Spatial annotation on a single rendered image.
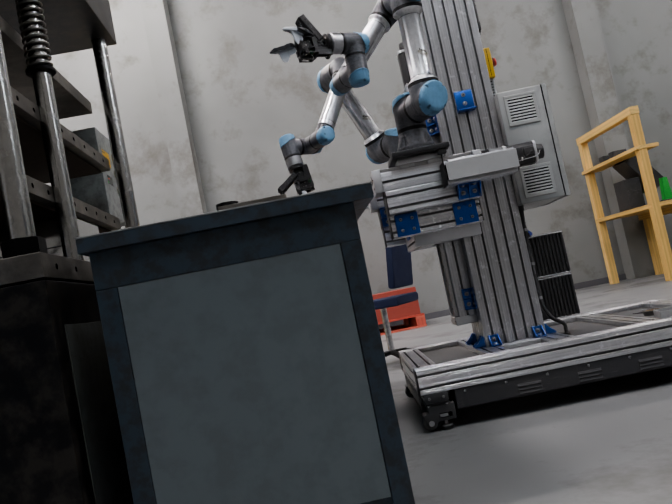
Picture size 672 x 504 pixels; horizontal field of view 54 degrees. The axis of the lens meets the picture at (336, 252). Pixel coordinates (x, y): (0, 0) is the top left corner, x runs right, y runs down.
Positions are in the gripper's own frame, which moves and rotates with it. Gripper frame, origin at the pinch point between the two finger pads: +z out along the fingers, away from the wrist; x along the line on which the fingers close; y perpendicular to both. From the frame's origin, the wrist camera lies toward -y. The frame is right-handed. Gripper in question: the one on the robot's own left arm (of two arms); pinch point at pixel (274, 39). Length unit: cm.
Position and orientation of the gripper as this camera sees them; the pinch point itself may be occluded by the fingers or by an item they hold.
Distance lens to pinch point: 241.0
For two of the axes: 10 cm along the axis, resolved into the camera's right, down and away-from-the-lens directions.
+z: -8.9, 1.5, -4.3
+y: 2.5, 9.5, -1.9
